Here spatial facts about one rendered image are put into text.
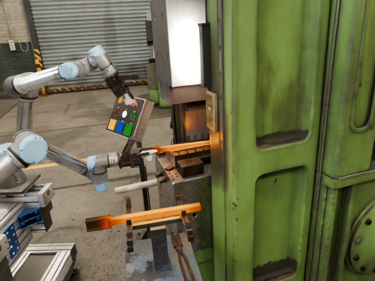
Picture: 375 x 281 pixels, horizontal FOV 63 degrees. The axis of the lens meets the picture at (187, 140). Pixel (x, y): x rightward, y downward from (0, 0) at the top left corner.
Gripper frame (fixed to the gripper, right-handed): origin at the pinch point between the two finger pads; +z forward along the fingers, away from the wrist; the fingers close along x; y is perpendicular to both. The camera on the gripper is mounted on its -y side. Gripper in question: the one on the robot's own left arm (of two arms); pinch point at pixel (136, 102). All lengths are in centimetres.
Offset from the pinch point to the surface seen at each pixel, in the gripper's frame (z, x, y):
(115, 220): 15, 65, 33
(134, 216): 18, 65, 27
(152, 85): 121, -483, -65
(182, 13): -29, 27, -38
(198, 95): 8.5, 22.1, -27.5
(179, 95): 3.0, 22.2, -19.0
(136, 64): 115, -766, -91
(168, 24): -28.7, 27.3, -30.4
